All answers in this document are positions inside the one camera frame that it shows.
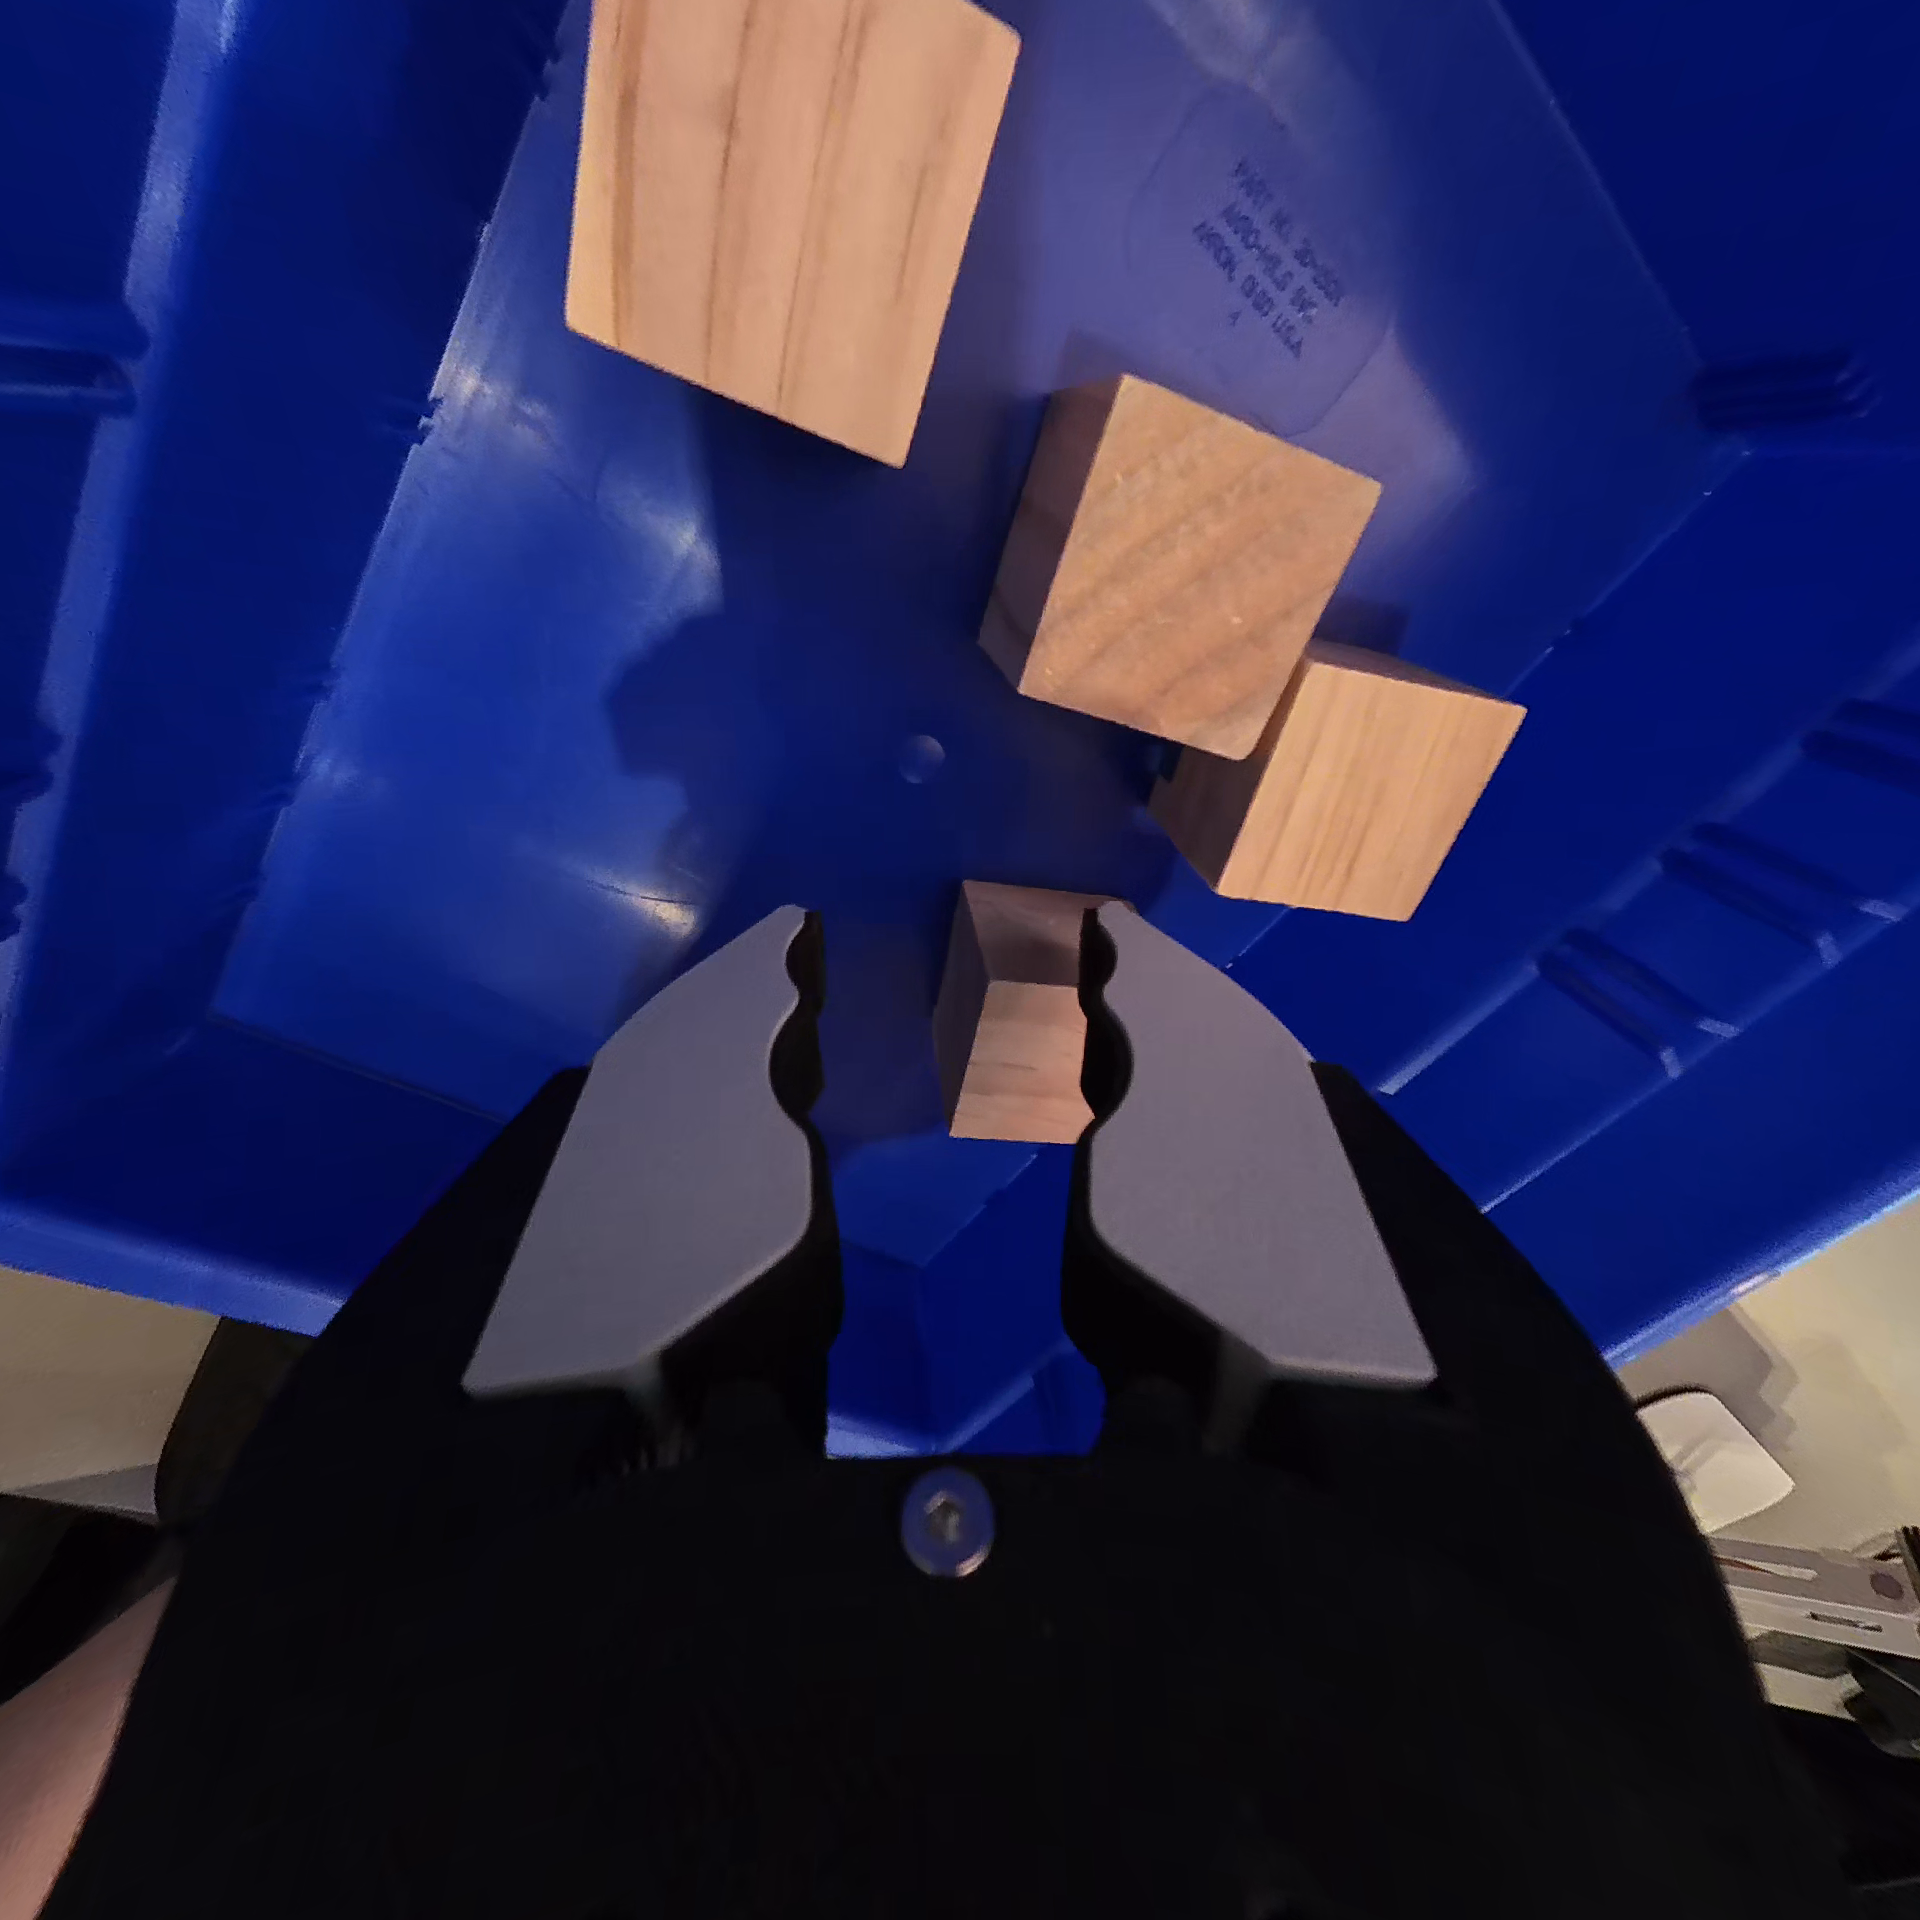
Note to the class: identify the silver metal bracket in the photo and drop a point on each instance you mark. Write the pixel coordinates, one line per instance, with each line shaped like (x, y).
(1816, 1597)

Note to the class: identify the blue plastic bin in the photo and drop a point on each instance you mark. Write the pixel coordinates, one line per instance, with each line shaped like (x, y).
(525, 675)

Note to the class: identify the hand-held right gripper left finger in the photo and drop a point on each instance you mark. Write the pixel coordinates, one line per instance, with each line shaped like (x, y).
(662, 1170)

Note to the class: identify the white plastic device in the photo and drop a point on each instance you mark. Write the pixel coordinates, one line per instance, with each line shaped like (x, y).
(1725, 1464)

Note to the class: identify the group of plain wooden blocks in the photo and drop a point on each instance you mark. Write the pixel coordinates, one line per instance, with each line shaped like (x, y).
(1184, 570)

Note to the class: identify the person's bare leg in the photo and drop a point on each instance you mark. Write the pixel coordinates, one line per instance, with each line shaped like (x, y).
(61, 1756)

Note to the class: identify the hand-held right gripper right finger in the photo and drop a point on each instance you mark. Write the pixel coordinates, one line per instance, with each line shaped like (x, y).
(1244, 1185)

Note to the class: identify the wooden cube with blue mark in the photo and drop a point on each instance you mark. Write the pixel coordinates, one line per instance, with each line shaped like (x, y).
(1014, 1066)

